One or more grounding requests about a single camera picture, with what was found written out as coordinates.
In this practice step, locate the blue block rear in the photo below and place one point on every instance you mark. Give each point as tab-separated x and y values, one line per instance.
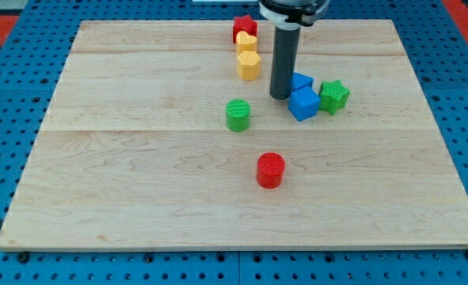
300	81

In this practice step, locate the green cylinder block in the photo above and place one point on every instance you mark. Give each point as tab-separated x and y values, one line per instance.
238	115

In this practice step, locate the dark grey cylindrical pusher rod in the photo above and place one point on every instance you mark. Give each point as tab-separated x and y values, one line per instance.
285	48

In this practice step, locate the green star block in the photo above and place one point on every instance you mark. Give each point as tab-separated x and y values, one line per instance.
334	96

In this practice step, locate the light wooden board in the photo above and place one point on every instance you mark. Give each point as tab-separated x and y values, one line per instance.
134	154

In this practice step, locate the yellow hexagon block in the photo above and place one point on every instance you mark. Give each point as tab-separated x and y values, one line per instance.
248	65

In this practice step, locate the red star block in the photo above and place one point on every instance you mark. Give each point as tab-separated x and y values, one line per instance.
244	24

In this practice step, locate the red cylinder block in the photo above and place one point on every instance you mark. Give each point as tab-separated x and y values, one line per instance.
270	170

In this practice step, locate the yellow heart block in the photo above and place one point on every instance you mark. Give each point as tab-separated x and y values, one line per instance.
245	42

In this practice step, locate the blue cube block front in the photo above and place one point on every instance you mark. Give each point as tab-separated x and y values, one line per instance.
304	103

